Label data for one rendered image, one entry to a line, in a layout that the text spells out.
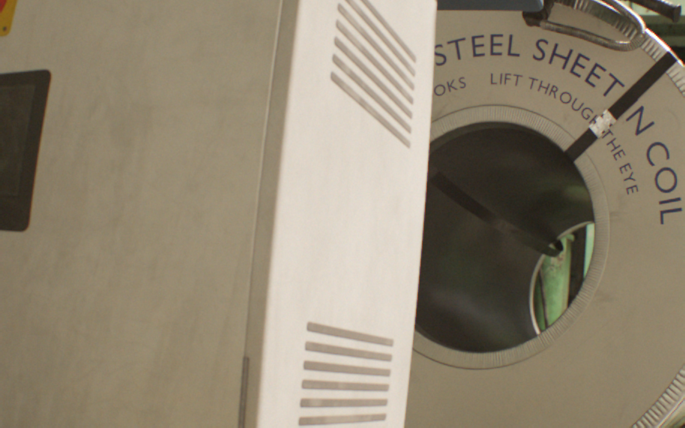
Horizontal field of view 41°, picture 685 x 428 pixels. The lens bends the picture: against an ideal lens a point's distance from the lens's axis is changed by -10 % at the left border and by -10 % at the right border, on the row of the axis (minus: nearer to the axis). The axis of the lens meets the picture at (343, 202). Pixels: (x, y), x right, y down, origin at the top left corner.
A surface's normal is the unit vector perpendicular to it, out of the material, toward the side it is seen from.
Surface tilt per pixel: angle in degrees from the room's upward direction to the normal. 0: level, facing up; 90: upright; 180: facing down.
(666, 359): 90
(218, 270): 90
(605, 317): 90
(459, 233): 109
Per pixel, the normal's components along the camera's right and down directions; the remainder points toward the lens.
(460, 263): 0.89, 0.04
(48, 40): -0.32, -0.18
